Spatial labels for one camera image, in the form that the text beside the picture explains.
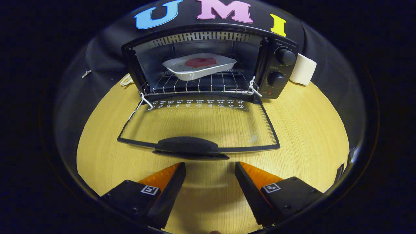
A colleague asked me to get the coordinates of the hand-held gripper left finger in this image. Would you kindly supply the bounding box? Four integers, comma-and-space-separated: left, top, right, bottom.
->
101, 162, 187, 229

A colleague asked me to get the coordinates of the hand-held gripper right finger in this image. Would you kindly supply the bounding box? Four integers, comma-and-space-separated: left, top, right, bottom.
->
235, 161, 324, 228

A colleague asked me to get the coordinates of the white square plate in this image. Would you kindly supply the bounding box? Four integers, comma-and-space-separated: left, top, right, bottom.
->
162, 53, 237, 81

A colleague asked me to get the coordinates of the black toaster oven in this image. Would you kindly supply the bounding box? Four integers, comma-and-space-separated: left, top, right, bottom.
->
117, 23, 299, 160

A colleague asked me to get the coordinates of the pink round meat slice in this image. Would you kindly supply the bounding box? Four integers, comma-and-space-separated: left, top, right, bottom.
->
185, 58, 217, 67

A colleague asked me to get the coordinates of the white pop-up toaster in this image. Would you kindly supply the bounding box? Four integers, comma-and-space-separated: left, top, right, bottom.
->
289, 53, 317, 86

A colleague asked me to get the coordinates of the small white dish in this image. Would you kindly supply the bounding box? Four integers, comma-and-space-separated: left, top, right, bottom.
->
120, 73, 134, 87

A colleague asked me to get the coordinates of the black backdrop cloth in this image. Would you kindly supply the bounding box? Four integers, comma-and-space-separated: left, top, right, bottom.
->
54, 0, 366, 147

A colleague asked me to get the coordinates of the white string tie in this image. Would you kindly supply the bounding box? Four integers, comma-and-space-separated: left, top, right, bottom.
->
248, 76, 262, 97
128, 93, 154, 121

